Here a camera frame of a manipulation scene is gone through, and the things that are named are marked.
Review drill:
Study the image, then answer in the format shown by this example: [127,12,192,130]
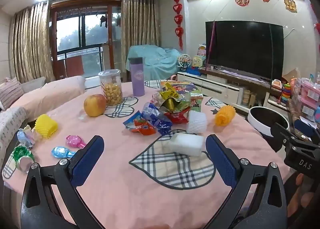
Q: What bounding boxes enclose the green cartoon carton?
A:
[190,93,203,112]

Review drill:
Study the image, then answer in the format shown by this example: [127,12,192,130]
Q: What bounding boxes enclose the red heart hanging decoration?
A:
[173,0,184,50]

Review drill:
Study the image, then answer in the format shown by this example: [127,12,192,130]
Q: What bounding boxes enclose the pink plastic storage boxes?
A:
[292,77,320,122]

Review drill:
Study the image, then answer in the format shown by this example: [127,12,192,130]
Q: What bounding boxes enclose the green foil cup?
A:
[12,146,35,173]

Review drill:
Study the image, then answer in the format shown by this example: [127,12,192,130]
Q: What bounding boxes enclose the pastel crumpled wrapper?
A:
[17,125,43,148]

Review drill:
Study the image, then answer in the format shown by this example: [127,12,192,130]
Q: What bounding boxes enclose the ferris wheel toy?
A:
[177,54,192,72]

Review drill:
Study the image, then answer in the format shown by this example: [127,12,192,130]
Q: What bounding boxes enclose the pink candy wrapper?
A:
[66,135,87,149]

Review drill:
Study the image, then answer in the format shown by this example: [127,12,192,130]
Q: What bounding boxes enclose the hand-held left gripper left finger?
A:
[21,135,110,229]

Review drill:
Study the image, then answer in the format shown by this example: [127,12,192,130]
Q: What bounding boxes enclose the white rimmed trash bin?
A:
[248,106,290,153]

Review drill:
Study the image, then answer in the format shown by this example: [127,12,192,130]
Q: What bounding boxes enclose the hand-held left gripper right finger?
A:
[205,134,288,229]

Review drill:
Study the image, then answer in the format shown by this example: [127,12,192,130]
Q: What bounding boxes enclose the brown framed balcony window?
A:
[50,0,122,78]

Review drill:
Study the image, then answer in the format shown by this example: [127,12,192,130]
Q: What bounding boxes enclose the orange foam fruit net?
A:
[215,105,236,126]

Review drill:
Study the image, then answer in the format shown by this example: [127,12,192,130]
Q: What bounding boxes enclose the pink covered sofa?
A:
[0,76,87,129]

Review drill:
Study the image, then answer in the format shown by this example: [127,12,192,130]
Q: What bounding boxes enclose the blue snack wrapper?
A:
[123,111,144,129]
[142,102,173,135]

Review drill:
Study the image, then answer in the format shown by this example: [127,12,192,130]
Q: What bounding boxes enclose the black flat television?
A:
[205,21,285,83]

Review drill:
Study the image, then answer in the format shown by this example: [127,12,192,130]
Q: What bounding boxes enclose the yellow snack wrapper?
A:
[152,88,190,113]

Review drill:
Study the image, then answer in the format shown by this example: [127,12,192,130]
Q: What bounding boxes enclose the blue flat snack wrapper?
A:
[123,111,144,129]

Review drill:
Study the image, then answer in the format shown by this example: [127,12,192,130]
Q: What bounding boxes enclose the yellow foam fruit net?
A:
[35,114,58,139]

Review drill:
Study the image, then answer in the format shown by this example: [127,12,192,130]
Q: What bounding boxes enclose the beige patterned curtain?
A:
[11,1,54,83]
[121,0,160,63]

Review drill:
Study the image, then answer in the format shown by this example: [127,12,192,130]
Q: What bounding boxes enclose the rainbow stacking ring toy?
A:
[281,83,292,105]

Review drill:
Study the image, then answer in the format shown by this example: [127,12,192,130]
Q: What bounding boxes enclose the person's right hand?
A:
[292,173,318,211]

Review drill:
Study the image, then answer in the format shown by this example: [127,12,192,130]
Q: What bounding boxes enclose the pink plaid patch tablecloth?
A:
[1,79,293,229]

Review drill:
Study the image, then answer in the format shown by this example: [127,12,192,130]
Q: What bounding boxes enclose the red snack wrapper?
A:
[165,110,190,124]

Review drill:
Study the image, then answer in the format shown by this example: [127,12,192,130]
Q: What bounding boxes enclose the brown cardboard box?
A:
[282,68,300,83]

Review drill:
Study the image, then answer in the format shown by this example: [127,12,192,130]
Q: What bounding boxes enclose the striped pink cushion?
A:
[0,77,24,110]

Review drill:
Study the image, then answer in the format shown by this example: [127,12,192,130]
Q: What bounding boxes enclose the orange snack wrapper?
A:
[132,118,157,136]

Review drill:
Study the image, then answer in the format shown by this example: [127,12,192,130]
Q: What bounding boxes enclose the red yellow apple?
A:
[84,94,107,117]

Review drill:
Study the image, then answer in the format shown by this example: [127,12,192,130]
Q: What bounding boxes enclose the cartoon figures wall sticker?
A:
[284,0,297,13]

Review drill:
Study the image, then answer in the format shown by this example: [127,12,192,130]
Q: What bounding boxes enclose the white patterned sofa cover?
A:
[0,106,28,164]

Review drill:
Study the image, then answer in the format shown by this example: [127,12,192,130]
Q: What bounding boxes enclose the pink purple stick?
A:
[209,21,216,56]

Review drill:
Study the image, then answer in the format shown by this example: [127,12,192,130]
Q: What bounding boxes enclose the white foam fruit net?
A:
[188,110,208,134]

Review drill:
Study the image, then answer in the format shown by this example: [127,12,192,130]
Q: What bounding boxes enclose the colourful picture book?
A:
[160,80,200,97]

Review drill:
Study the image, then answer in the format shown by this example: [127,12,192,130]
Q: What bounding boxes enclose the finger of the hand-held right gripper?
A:
[271,122,320,150]

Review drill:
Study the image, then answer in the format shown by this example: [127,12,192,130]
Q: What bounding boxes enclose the teal covered armchair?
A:
[127,45,183,80]

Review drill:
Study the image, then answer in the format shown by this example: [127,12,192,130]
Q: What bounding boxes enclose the clear popcorn jar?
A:
[98,69,123,106]

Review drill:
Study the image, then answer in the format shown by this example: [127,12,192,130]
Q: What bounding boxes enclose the blue candy wrapper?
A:
[51,146,77,159]

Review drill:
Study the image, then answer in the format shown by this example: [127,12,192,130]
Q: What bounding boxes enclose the purple drink bottle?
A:
[129,57,145,97]

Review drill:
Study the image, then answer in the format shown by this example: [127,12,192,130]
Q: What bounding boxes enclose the white foam block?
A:
[168,134,206,157]

